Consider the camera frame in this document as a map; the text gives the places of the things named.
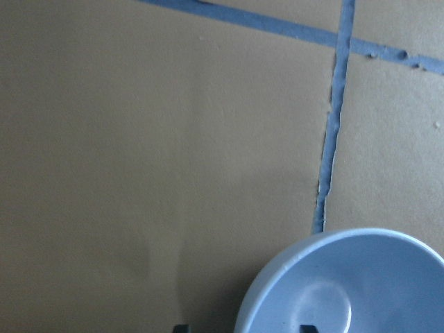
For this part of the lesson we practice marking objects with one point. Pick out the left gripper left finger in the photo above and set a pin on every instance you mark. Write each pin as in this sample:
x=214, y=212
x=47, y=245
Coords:
x=182, y=328

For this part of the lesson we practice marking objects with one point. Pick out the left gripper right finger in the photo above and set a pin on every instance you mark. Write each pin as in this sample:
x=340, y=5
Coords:
x=307, y=329

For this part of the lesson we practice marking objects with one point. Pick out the blue bowl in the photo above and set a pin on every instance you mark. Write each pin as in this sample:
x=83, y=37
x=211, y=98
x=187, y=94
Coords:
x=357, y=280

